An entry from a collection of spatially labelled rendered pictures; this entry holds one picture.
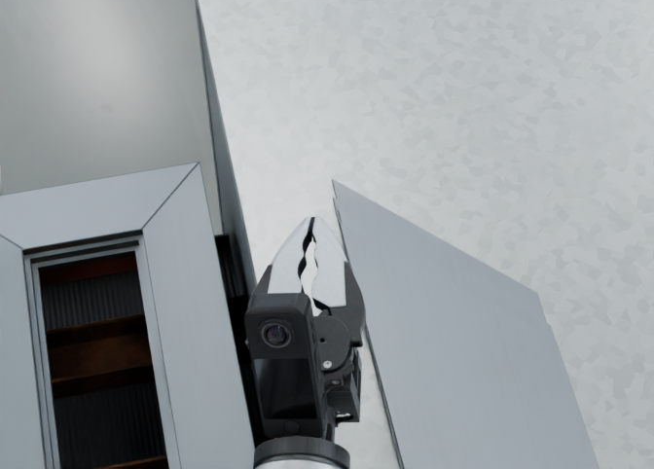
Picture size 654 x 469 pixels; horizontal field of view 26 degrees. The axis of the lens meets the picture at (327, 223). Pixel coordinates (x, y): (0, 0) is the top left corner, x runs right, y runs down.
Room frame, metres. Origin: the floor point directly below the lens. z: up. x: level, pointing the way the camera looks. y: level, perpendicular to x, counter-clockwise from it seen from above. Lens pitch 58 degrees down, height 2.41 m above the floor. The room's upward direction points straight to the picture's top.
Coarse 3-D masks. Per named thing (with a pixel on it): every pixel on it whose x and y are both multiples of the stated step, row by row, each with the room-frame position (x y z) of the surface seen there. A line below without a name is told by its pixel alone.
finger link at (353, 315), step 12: (348, 264) 0.56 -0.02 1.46; (348, 276) 0.55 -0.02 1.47; (348, 288) 0.54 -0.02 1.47; (348, 300) 0.53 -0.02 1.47; (360, 300) 0.52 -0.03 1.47; (336, 312) 0.52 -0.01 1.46; (348, 312) 0.51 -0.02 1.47; (360, 312) 0.51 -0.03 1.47; (348, 324) 0.50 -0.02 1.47; (360, 324) 0.50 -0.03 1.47; (360, 336) 0.49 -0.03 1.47
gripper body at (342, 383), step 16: (320, 320) 0.51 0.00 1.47; (336, 320) 0.51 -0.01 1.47; (320, 336) 0.49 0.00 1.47; (336, 336) 0.49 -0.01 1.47; (320, 352) 0.48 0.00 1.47; (336, 352) 0.48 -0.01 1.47; (352, 352) 0.49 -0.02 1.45; (336, 368) 0.47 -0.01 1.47; (352, 368) 0.47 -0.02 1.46; (336, 384) 0.46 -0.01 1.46; (352, 384) 0.47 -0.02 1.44; (336, 400) 0.46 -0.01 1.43; (352, 400) 0.46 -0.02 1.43; (336, 416) 0.46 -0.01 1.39; (352, 416) 0.46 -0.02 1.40; (256, 448) 0.41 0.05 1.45; (272, 448) 0.40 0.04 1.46; (288, 448) 0.40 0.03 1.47; (304, 448) 0.40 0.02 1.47; (320, 448) 0.40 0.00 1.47; (336, 448) 0.41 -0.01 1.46; (256, 464) 0.40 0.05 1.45
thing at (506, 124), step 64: (256, 0) 1.19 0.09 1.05; (320, 0) 1.19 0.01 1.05; (384, 0) 1.19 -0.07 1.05; (448, 0) 1.19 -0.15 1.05; (512, 0) 1.19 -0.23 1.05; (576, 0) 1.19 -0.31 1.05; (640, 0) 1.19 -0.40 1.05; (256, 64) 1.08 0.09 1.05; (320, 64) 1.08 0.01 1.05; (384, 64) 1.08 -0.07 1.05; (448, 64) 1.08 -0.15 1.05; (512, 64) 1.08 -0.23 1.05; (576, 64) 1.08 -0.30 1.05; (640, 64) 1.08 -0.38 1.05; (256, 128) 0.99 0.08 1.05; (320, 128) 0.99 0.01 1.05; (384, 128) 0.99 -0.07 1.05; (448, 128) 0.99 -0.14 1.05; (512, 128) 0.99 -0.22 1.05; (576, 128) 0.99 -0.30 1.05; (640, 128) 0.99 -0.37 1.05; (256, 192) 0.90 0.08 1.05; (320, 192) 0.90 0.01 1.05; (384, 192) 0.90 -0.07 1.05; (448, 192) 0.90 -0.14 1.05; (512, 192) 0.90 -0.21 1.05; (576, 192) 0.90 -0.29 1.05; (640, 192) 0.90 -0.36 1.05; (256, 256) 0.81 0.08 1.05; (512, 256) 0.81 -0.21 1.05; (576, 256) 0.81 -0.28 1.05; (640, 256) 0.81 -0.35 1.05; (576, 320) 0.73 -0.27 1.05; (640, 320) 0.73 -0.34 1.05; (576, 384) 0.65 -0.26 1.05; (640, 384) 0.65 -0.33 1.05; (384, 448) 0.58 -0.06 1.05; (640, 448) 0.58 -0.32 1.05
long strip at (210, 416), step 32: (192, 192) 1.03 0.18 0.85; (160, 224) 0.98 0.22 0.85; (192, 224) 0.98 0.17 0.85; (160, 256) 0.93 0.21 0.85; (192, 256) 0.93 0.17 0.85; (160, 288) 0.88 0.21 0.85; (192, 288) 0.88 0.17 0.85; (224, 288) 0.88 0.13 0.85; (160, 320) 0.84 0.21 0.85; (192, 320) 0.84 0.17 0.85; (224, 320) 0.84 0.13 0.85; (192, 352) 0.79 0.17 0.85; (224, 352) 0.79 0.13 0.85; (192, 384) 0.75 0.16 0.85; (224, 384) 0.75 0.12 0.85; (192, 416) 0.71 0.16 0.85; (224, 416) 0.71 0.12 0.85; (192, 448) 0.67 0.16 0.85; (224, 448) 0.67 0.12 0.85
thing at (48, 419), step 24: (96, 240) 0.96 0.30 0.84; (120, 240) 0.96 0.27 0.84; (24, 264) 0.93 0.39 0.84; (48, 264) 0.93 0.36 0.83; (72, 264) 0.94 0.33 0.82; (144, 264) 0.93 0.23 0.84; (144, 288) 0.90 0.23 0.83; (48, 360) 0.79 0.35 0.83; (48, 384) 0.76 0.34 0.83; (48, 408) 0.73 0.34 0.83; (168, 408) 0.72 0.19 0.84; (48, 432) 0.69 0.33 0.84; (168, 432) 0.70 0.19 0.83; (48, 456) 0.66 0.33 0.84; (168, 456) 0.67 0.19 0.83
